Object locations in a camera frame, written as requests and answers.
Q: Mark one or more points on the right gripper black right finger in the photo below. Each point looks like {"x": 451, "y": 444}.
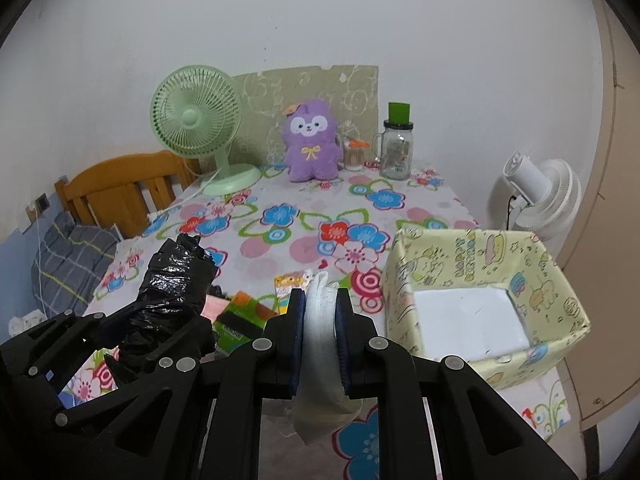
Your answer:
{"x": 392, "y": 441}

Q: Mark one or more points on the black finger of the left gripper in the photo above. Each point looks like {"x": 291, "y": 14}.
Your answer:
{"x": 170, "y": 359}
{"x": 41, "y": 361}

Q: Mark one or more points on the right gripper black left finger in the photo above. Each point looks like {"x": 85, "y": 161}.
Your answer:
{"x": 266, "y": 368}

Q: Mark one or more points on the green tissue pack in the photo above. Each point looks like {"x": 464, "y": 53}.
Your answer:
{"x": 242, "y": 321}

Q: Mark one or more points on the white cloth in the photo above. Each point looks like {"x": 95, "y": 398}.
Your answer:
{"x": 320, "y": 406}

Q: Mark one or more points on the pink wipes pack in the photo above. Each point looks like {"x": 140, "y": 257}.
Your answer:
{"x": 213, "y": 307}

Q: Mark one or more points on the yellow cartoon tissue pack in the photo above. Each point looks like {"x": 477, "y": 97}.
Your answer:
{"x": 285, "y": 283}

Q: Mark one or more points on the black plastic bag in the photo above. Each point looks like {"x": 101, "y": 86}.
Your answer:
{"x": 168, "y": 322}

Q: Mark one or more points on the yellow-green cartoon storage box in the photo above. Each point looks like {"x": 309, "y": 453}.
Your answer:
{"x": 496, "y": 299}

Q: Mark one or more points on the grey plaid pillow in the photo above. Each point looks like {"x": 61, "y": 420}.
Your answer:
{"x": 70, "y": 263}

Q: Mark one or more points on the floral tablecloth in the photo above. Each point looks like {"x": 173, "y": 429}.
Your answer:
{"x": 344, "y": 227}

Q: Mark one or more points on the wooden chair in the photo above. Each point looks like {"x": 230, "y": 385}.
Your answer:
{"x": 122, "y": 191}

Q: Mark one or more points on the toothpick jar orange lid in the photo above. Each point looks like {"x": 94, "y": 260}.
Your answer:
{"x": 355, "y": 152}

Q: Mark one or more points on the glass mason jar mug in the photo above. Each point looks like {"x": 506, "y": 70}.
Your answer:
{"x": 393, "y": 150}

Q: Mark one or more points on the white small fan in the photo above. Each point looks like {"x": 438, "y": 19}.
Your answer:
{"x": 539, "y": 197}

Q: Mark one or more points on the purple plush toy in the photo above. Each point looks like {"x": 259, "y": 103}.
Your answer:
{"x": 309, "y": 134}

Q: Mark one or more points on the green cup on jar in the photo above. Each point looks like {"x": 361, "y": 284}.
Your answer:
{"x": 398, "y": 113}

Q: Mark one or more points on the green desk fan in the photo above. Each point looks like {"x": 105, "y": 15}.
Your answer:
{"x": 196, "y": 112}

